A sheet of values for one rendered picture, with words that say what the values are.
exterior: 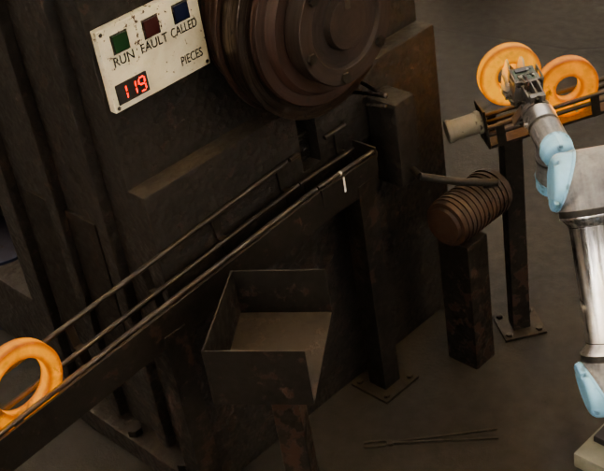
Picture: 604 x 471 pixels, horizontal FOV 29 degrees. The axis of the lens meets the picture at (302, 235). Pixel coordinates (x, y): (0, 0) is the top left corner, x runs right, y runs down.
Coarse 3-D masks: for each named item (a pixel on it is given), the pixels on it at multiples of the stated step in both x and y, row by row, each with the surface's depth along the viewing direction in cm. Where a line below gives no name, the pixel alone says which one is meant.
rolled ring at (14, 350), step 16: (0, 352) 224; (16, 352) 225; (32, 352) 228; (48, 352) 231; (0, 368) 223; (48, 368) 232; (48, 384) 234; (32, 400) 235; (48, 400) 235; (0, 416) 227; (16, 416) 230
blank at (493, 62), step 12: (504, 48) 282; (516, 48) 283; (528, 48) 285; (492, 60) 283; (504, 60) 284; (516, 60) 284; (528, 60) 285; (480, 72) 285; (492, 72) 285; (480, 84) 286; (492, 84) 287; (492, 96) 288
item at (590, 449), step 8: (592, 440) 249; (584, 448) 248; (592, 448) 247; (600, 448) 247; (576, 456) 247; (584, 456) 246; (592, 456) 245; (600, 456) 245; (576, 464) 248; (584, 464) 246; (592, 464) 244; (600, 464) 243
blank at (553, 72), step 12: (564, 60) 286; (576, 60) 286; (552, 72) 287; (564, 72) 288; (576, 72) 288; (588, 72) 289; (552, 84) 289; (588, 84) 291; (552, 96) 291; (564, 96) 294; (576, 96) 292; (564, 108) 293
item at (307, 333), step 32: (224, 288) 242; (256, 288) 248; (288, 288) 246; (320, 288) 245; (224, 320) 240; (256, 320) 250; (288, 320) 248; (320, 320) 247; (224, 352) 225; (256, 352) 223; (288, 352) 222; (320, 352) 239; (224, 384) 230; (256, 384) 228; (288, 384) 227; (288, 416) 249; (288, 448) 254
